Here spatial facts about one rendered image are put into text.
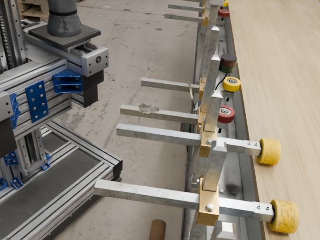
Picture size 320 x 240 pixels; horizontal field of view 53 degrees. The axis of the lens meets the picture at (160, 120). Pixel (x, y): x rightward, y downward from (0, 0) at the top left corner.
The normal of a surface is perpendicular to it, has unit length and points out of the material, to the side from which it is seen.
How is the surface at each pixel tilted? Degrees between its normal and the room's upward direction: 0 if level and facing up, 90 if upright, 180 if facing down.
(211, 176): 90
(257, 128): 0
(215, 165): 90
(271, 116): 0
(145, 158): 0
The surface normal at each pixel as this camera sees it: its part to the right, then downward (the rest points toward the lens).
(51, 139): 0.08, -0.80
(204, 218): -0.12, 0.59
